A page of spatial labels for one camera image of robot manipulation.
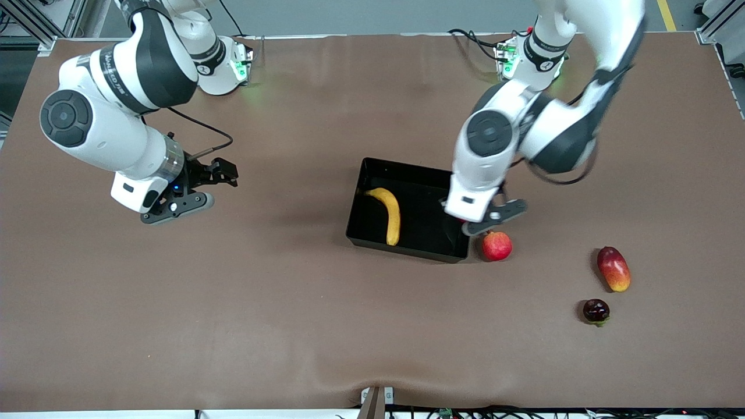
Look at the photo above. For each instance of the dark purple mangosteen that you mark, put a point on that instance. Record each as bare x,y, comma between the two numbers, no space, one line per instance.
596,311

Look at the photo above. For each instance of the yellow banana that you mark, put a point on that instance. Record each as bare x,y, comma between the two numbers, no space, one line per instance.
393,212

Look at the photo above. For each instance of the brown table cover mat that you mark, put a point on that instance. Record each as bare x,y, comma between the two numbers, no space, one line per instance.
291,326

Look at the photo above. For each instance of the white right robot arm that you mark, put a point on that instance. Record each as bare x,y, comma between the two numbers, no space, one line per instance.
116,128

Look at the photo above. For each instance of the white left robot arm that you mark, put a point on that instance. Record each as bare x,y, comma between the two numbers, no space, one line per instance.
553,134

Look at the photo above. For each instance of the red yellow mango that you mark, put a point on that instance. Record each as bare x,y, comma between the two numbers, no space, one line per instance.
614,269

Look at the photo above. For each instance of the red pomegranate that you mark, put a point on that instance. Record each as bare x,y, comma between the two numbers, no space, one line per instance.
496,247

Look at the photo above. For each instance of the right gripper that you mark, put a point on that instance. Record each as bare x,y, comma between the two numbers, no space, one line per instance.
197,174

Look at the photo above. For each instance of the black plastic box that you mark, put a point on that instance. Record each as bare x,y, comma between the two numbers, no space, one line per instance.
425,233

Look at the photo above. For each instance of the metal camera post bracket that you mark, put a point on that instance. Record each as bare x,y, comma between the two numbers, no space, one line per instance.
375,404

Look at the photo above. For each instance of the aluminium frame strut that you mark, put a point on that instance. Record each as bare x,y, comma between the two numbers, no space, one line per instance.
707,32
29,20

